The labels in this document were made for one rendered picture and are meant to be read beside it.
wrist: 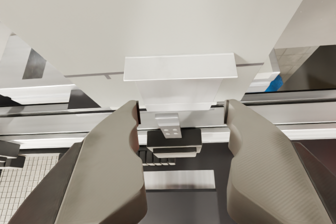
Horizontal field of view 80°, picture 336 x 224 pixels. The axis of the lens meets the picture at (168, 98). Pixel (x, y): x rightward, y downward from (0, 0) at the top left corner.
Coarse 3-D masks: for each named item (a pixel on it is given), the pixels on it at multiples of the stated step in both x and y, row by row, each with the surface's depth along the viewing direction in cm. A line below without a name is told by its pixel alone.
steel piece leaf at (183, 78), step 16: (128, 64) 16; (144, 64) 16; (160, 64) 16; (176, 64) 16; (192, 64) 15; (208, 64) 15; (224, 64) 15; (128, 80) 15; (144, 80) 15; (160, 80) 20; (176, 80) 20; (192, 80) 20; (208, 80) 20; (144, 96) 23; (160, 96) 23; (176, 96) 23; (192, 96) 23; (208, 96) 23
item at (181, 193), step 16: (144, 176) 24; (160, 176) 24; (176, 176) 24; (192, 176) 24; (208, 176) 24; (160, 192) 23; (176, 192) 23; (192, 192) 22; (208, 192) 22; (160, 208) 22; (176, 208) 22; (192, 208) 22; (208, 208) 22
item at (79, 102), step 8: (72, 96) 28; (80, 96) 28; (88, 96) 28; (72, 104) 28; (80, 104) 28; (88, 104) 27; (96, 104) 27; (80, 112) 29; (88, 112) 29; (96, 112) 29; (104, 112) 29; (144, 112) 29; (152, 112) 29
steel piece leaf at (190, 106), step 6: (210, 102) 25; (150, 108) 27; (156, 108) 27; (162, 108) 27; (168, 108) 27; (174, 108) 27; (180, 108) 27; (186, 108) 27; (192, 108) 27; (198, 108) 27; (204, 108) 27
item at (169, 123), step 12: (156, 120) 31; (168, 120) 31; (156, 132) 45; (168, 132) 39; (180, 132) 39; (192, 132) 44; (156, 144) 44; (168, 144) 43; (180, 144) 43; (192, 144) 43; (168, 156) 49; (180, 156) 49; (192, 156) 50
